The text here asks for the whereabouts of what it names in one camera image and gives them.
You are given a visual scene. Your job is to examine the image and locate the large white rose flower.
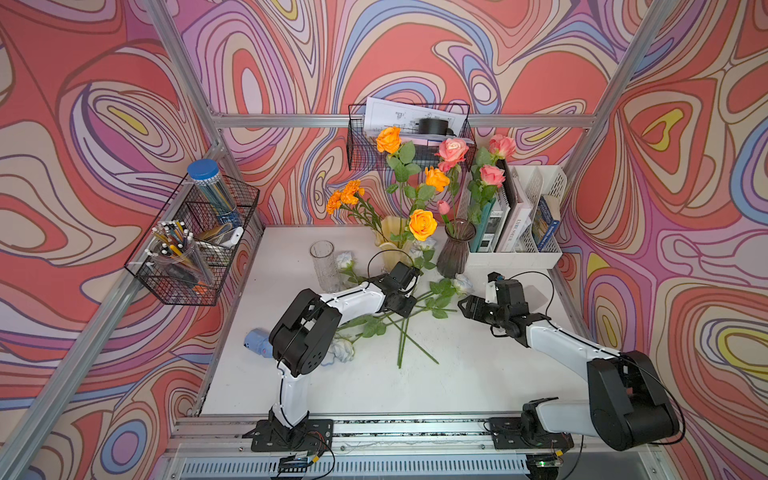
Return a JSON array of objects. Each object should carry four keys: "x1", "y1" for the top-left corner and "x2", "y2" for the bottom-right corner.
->
[{"x1": 419, "y1": 274, "x2": 473, "y2": 319}]

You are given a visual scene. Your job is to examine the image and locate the pink tulip flower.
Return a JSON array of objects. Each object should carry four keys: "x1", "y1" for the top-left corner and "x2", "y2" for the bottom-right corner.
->
[{"x1": 437, "y1": 200, "x2": 455, "y2": 237}]

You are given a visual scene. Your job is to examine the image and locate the orange marigold flower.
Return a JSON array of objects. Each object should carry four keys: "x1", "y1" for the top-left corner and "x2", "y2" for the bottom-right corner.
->
[
  {"x1": 340, "y1": 180, "x2": 383, "y2": 235},
  {"x1": 326, "y1": 190, "x2": 343, "y2": 215}
]

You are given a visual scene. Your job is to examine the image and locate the orange rose flower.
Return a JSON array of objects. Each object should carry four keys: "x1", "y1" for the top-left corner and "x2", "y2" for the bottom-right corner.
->
[
  {"x1": 376, "y1": 127, "x2": 434, "y2": 242},
  {"x1": 425, "y1": 167, "x2": 451, "y2": 193}
]

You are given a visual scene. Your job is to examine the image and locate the large pink rose flower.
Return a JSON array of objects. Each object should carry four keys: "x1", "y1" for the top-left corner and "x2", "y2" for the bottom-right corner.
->
[{"x1": 436, "y1": 138, "x2": 469, "y2": 201}]

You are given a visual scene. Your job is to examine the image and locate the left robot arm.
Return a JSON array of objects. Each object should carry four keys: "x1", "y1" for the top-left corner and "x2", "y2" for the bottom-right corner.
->
[{"x1": 244, "y1": 262, "x2": 421, "y2": 453}]

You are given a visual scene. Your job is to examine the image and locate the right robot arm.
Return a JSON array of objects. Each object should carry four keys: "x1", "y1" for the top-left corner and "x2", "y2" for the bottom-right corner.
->
[{"x1": 458, "y1": 272, "x2": 684, "y2": 451}]

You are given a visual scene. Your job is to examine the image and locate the yellow fluted glass vase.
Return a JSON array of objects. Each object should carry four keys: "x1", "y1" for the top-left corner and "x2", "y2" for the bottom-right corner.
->
[{"x1": 375, "y1": 216, "x2": 412, "y2": 272}]

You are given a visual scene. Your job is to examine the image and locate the purple ribbed glass vase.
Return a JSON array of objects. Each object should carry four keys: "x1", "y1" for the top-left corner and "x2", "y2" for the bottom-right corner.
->
[{"x1": 437, "y1": 219, "x2": 476, "y2": 279}]

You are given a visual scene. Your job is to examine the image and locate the white plastic file organizer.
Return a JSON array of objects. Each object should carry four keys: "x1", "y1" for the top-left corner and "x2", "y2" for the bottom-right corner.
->
[{"x1": 465, "y1": 160, "x2": 567, "y2": 270}]

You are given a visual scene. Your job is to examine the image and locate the clear glass vase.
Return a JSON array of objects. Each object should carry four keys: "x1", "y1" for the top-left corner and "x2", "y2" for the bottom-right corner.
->
[{"x1": 309, "y1": 240, "x2": 343, "y2": 293}]

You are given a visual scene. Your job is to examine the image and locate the blue paperback book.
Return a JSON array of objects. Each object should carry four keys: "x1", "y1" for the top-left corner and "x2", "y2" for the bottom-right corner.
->
[{"x1": 531, "y1": 195, "x2": 562, "y2": 251}]

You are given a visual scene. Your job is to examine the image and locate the white pink book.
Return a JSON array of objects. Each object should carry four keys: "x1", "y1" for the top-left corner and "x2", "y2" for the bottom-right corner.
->
[{"x1": 496, "y1": 172, "x2": 533, "y2": 253}]

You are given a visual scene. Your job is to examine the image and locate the black tape roll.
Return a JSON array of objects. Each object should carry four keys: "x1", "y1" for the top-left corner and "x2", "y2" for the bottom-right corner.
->
[{"x1": 417, "y1": 117, "x2": 453, "y2": 136}]

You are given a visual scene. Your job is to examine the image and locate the white paper sheets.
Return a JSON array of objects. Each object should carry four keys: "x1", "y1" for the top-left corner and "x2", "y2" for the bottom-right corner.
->
[{"x1": 363, "y1": 97, "x2": 468, "y2": 146}]

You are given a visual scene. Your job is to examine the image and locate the blue lid pencil jar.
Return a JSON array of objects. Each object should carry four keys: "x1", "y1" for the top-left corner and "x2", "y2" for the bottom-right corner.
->
[{"x1": 187, "y1": 159, "x2": 242, "y2": 228}]

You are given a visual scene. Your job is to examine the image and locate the pen cup with pens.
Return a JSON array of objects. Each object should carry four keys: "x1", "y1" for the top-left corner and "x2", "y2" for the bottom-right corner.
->
[{"x1": 145, "y1": 220, "x2": 215, "y2": 287}]

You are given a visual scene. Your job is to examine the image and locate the black wire wall basket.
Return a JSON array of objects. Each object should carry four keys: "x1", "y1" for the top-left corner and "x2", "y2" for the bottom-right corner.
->
[{"x1": 347, "y1": 101, "x2": 476, "y2": 171}]

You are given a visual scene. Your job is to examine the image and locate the black wire side basket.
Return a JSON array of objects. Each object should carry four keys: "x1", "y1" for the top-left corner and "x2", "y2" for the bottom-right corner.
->
[{"x1": 124, "y1": 176, "x2": 260, "y2": 306}]

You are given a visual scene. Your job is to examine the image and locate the metal base rail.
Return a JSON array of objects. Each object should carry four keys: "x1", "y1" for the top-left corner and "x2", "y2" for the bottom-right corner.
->
[{"x1": 151, "y1": 412, "x2": 678, "y2": 479}]

